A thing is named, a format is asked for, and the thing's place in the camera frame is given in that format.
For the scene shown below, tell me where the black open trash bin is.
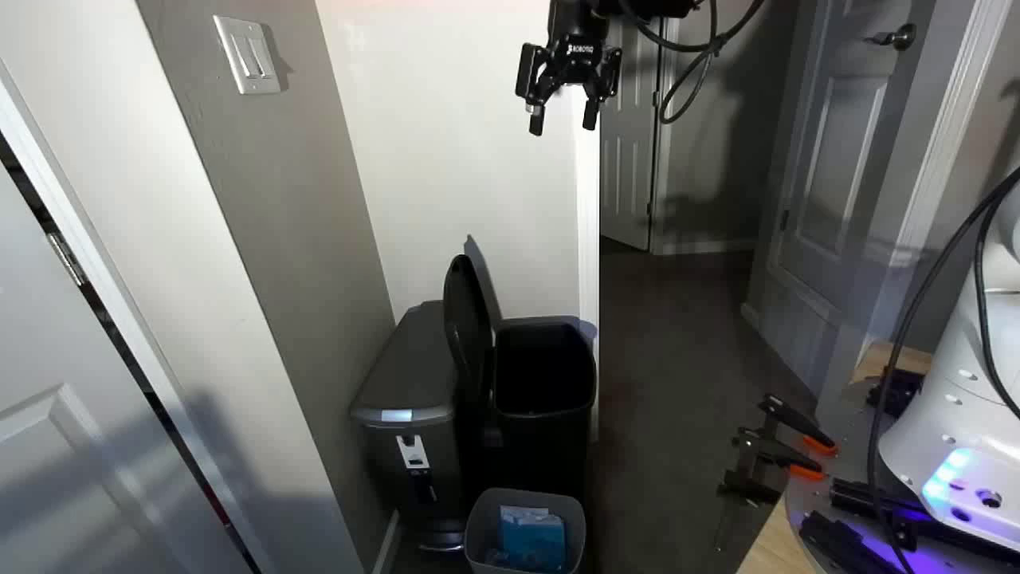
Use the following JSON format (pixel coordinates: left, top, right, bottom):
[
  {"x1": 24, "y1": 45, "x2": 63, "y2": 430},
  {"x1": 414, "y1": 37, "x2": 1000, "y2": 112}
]
[{"x1": 490, "y1": 323, "x2": 597, "y2": 496}]

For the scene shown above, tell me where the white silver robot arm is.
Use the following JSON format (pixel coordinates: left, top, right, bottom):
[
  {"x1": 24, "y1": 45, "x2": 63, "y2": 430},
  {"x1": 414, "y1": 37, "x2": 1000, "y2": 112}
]
[{"x1": 515, "y1": 0, "x2": 701, "y2": 138}]

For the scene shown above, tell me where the white closet door background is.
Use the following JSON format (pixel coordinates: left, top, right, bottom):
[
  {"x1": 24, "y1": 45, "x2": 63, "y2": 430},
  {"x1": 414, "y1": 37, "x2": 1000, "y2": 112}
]
[{"x1": 598, "y1": 18, "x2": 656, "y2": 248}]

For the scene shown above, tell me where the small grey wastebasket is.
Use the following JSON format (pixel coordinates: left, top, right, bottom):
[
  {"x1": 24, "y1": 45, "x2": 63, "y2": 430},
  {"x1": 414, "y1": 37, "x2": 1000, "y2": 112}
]
[{"x1": 464, "y1": 487, "x2": 586, "y2": 574}]

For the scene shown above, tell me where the dark door handle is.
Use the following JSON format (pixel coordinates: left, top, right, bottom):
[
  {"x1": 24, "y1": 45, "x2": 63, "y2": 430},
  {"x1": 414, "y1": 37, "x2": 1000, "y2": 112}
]
[{"x1": 863, "y1": 22, "x2": 914, "y2": 51}]

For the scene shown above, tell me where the white wall light switch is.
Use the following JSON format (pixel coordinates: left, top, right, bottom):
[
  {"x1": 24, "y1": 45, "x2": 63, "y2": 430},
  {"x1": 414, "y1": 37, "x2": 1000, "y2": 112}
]
[{"x1": 214, "y1": 17, "x2": 279, "y2": 96}]

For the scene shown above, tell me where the black trash bin lid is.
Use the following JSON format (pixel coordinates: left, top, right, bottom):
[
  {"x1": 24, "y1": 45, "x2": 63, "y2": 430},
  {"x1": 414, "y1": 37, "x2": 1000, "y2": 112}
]
[{"x1": 442, "y1": 238, "x2": 501, "y2": 447}]

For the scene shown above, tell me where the blue package in wastebasket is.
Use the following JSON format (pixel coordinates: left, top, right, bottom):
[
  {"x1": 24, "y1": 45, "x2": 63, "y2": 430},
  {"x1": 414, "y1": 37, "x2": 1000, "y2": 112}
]
[{"x1": 501, "y1": 508, "x2": 564, "y2": 570}]

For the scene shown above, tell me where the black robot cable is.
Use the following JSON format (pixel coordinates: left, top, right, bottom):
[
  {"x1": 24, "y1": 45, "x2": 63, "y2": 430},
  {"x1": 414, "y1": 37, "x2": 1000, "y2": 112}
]
[{"x1": 863, "y1": 163, "x2": 1020, "y2": 496}]

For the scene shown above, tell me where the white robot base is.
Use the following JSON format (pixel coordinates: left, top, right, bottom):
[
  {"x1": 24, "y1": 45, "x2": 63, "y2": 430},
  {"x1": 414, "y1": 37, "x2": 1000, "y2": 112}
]
[{"x1": 881, "y1": 216, "x2": 1020, "y2": 551}]

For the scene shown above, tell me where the black orange bar clamp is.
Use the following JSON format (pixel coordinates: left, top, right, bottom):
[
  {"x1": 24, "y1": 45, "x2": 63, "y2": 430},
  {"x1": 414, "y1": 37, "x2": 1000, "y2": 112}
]
[
  {"x1": 759, "y1": 392, "x2": 838, "y2": 457},
  {"x1": 734, "y1": 427, "x2": 826, "y2": 482}
]

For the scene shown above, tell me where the black clamp on table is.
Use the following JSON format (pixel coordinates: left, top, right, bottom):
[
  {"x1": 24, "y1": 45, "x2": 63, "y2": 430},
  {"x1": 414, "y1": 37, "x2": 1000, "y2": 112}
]
[{"x1": 797, "y1": 478, "x2": 931, "y2": 574}]

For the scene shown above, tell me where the white door left foreground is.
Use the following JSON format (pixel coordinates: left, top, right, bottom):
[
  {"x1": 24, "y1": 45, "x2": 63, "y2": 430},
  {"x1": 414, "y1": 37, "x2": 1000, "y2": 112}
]
[{"x1": 0, "y1": 88, "x2": 256, "y2": 574}]

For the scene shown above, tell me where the grey panel door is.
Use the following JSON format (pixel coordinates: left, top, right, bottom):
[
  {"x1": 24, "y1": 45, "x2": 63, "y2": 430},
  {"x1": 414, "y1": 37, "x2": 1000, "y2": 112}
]
[{"x1": 738, "y1": 0, "x2": 974, "y2": 396}]

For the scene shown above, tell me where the grey step trash can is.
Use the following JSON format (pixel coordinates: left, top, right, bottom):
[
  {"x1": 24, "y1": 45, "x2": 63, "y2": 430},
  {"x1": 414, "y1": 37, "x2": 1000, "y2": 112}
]
[{"x1": 352, "y1": 300, "x2": 464, "y2": 551}]

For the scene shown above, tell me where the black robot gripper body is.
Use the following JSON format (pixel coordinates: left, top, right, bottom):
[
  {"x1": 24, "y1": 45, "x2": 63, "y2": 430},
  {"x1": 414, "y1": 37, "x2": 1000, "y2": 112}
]
[{"x1": 515, "y1": 40, "x2": 622, "y2": 104}]

